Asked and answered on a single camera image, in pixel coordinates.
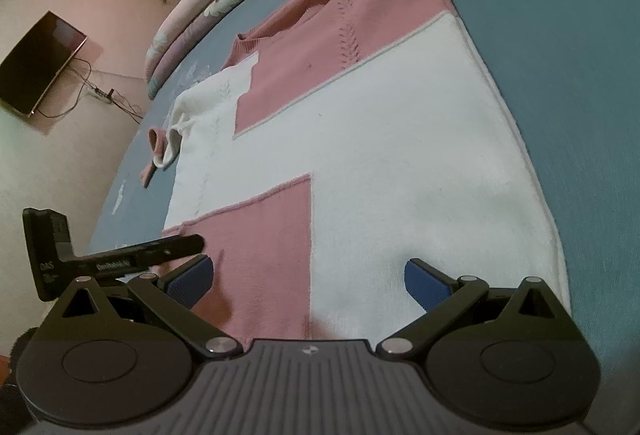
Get pink and white knit sweater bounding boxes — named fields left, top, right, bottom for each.
left=154, top=0, right=570, bottom=343

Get wall power cables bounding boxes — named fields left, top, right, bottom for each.
left=34, top=57, right=147, bottom=127

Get wall mounted television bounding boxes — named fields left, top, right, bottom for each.
left=0, top=12, right=88, bottom=116

